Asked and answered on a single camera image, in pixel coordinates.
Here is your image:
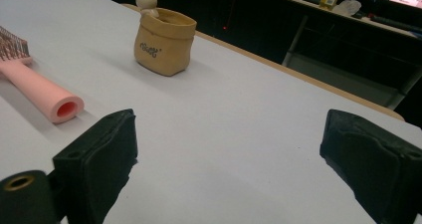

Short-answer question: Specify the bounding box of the pink hairbrush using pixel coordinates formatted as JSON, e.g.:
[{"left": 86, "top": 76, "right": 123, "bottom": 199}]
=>
[{"left": 0, "top": 25, "right": 86, "bottom": 124}]

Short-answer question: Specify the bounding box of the yellow plastic bottle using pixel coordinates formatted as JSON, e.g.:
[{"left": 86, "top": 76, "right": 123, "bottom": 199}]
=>
[{"left": 133, "top": 0, "right": 198, "bottom": 78}]

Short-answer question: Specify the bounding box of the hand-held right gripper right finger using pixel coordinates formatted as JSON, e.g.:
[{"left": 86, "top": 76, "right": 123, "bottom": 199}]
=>
[{"left": 318, "top": 109, "right": 422, "bottom": 224}]

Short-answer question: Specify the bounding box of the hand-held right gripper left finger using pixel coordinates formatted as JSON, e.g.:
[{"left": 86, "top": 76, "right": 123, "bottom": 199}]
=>
[{"left": 52, "top": 109, "right": 138, "bottom": 224}]

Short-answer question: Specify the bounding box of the dark tube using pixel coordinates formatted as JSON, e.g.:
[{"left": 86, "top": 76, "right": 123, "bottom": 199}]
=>
[{"left": 369, "top": 14, "right": 422, "bottom": 35}]

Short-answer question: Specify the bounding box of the metal frame side table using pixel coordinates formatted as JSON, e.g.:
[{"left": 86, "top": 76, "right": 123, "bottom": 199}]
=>
[{"left": 282, "top": 0, "right": 422, "bottom": 111}]

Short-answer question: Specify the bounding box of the white plastic bag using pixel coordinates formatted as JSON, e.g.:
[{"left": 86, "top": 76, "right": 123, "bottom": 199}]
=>
[{"left": 332, "top": 0, "right": 362, "bottom": 17}]

